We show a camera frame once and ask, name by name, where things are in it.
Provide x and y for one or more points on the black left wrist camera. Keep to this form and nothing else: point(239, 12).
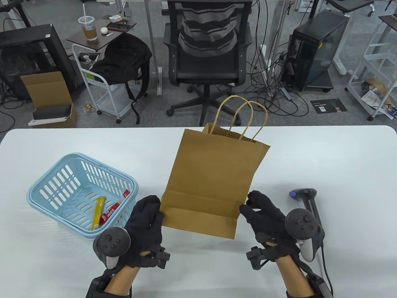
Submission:
point(161, 259)

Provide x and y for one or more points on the black hand controller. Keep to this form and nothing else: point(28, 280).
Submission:
point(111, 242)
point(299, 222)

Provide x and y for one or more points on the brown paper bag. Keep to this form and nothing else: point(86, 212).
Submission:
point(211, 173)

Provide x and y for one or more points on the crumpled snack wrapper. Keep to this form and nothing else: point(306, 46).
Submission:
point(88, 108)

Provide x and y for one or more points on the plastic iced drink cup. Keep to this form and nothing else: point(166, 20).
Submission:
point(90, 31)

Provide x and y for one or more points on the white printed paper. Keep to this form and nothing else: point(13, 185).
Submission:
point(370, 98)

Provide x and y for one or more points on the small brown side table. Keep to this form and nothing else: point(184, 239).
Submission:
point(102, 40)

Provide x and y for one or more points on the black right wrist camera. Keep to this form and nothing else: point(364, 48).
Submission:
point(256, 257)

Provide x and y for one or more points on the yellow instant coffee powder package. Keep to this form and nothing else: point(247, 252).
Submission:
point(98, 214)

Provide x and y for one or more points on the small snack packet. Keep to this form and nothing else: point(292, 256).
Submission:
point(116, 18)

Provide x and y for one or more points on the black mesh office chair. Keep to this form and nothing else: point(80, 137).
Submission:
point(204, 68)

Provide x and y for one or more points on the white desk leg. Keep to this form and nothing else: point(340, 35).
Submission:
point(151, 37)
point(277, 37)

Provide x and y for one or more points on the dark wooden desk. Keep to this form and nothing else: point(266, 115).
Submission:
point(390, 21)

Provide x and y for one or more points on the light blue plastic basket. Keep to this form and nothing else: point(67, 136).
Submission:
point(108, 242)

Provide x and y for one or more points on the black right hand controller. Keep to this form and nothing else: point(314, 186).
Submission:
point(299, 222)

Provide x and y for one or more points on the black leaflet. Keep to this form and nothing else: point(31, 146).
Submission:
point(332, 105)

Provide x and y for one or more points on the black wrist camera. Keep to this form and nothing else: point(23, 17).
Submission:
point(161, 259)
point(256, 257)

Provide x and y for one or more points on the person's left forearm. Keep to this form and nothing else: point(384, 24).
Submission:
point(121, 279)

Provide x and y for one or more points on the black backpack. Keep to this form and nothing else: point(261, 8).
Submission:
point(124, 59)

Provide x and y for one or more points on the dark red notebook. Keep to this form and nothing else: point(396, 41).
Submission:
point(119, 27)

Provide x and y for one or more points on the white rolling cart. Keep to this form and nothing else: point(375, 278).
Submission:
point(108, 102)

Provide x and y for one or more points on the red instant coffee powder package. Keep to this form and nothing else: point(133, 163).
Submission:
point(110, 212)

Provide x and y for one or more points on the black left hand controller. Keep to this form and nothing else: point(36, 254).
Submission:
point(111, 242)

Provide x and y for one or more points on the person's left hand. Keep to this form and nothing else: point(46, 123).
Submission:
point(144, 226)

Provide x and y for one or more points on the black cabinet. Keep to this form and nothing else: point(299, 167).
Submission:
point(24, 34)

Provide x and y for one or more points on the open cardboard box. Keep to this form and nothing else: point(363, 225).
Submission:
point(46, 90)

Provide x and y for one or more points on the black computer tower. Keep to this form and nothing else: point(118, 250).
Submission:
point(319, 56)

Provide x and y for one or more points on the person's right forearm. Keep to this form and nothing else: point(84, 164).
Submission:
point(294, 276)

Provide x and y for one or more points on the person's right hand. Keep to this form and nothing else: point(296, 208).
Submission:
point(266, 220)

